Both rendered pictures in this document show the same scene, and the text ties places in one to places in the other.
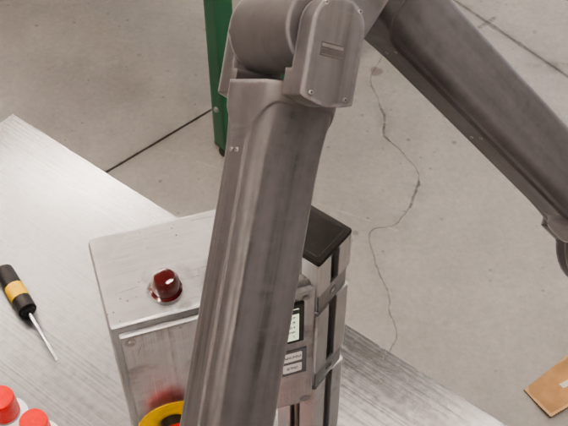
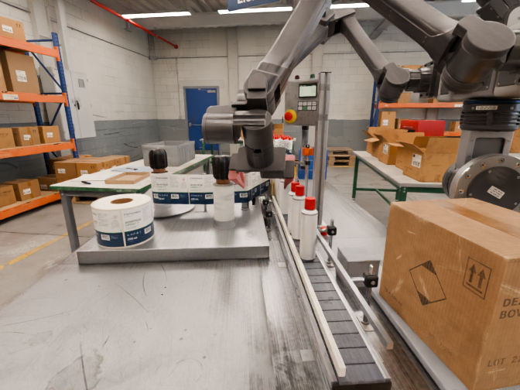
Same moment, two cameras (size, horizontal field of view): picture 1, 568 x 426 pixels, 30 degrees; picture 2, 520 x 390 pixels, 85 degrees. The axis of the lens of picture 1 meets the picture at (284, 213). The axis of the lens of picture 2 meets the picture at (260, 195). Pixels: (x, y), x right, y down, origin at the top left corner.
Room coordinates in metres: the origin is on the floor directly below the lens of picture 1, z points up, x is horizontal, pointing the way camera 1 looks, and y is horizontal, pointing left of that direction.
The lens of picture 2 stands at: (-0.53, -0.79, 1.33)
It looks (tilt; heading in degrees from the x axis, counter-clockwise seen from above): 16 degrees down; 48
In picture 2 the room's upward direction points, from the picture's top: straight up
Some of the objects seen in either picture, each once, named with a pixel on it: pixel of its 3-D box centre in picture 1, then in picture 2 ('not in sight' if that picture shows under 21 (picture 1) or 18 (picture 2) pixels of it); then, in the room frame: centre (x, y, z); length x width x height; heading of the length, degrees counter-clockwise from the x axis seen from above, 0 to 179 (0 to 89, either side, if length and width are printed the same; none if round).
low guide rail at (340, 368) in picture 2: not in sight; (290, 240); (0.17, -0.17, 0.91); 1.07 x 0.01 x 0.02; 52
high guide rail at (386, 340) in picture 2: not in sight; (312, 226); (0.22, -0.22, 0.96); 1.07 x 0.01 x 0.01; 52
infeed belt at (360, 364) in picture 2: not in sight; (287, 222); (0.37, 0.03, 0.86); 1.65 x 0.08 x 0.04; 52
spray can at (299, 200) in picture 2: not in sight; (299, 212); (0.24, -0.14, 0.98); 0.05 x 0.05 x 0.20
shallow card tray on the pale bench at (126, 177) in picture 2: not in sight; (129, 177); (0.22, 1.71, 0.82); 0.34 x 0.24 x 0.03; 46
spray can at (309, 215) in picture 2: not in sight; (308, 228); (0.15, -0.27, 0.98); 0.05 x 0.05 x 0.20
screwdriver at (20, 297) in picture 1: (30, 314); not in sight; (0.88, 0.38, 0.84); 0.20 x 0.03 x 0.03; 33
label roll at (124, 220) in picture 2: not in sight; (124, 219); (-0.24, 0.30, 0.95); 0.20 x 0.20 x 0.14
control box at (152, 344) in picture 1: (210, 325); (305, 103); (0.51, 0.06, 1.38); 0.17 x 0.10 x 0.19; 107
